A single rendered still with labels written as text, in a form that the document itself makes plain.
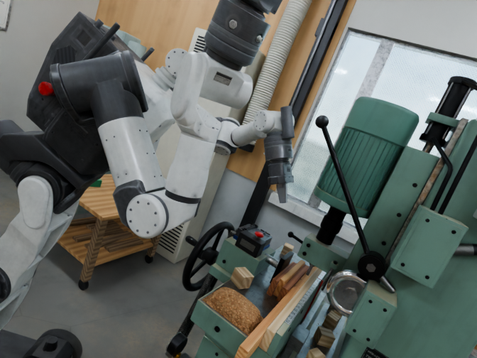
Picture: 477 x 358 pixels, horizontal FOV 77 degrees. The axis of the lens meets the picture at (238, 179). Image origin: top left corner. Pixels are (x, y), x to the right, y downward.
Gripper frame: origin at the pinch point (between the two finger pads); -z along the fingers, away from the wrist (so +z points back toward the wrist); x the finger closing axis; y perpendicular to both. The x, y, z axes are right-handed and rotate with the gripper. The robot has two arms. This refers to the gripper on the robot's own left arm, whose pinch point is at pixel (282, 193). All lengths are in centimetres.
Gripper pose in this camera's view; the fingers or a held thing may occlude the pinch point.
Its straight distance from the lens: 96.0
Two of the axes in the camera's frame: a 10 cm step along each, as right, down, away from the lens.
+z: -0.9, -10.0, 0.2
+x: -4.7, 0.2, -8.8
